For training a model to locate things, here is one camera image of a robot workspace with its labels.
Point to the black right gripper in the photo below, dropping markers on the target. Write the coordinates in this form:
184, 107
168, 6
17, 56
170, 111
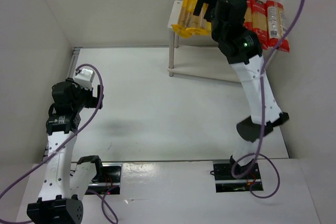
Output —
203, 0

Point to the yellow Pastatime spaghetti bag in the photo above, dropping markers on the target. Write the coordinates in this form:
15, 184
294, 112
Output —
197, 25

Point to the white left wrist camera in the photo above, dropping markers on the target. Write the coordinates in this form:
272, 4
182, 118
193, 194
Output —
84, 77

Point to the red pasta bag far right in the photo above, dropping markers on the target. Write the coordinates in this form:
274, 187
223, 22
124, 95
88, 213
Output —
276, 22

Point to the white two-tier shelf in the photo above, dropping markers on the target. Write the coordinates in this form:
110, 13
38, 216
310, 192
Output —
198, 61

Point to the red pasta bag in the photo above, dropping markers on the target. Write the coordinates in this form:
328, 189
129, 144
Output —
259, 22
248, 21
276, 22

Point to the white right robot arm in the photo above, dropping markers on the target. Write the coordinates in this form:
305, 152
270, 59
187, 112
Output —
243, 52

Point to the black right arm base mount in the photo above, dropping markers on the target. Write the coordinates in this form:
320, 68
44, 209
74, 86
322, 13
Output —
226, 183

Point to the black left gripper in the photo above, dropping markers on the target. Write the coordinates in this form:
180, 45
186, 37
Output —
97, 97

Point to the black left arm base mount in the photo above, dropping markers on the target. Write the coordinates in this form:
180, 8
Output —
109, 180

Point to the red pasta bag middle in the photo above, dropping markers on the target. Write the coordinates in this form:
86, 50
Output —
259, 22

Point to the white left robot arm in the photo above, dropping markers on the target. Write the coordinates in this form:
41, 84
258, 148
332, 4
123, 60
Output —
62, 192

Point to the yellow pasta bag far left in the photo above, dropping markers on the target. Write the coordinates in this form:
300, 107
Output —
181, 27

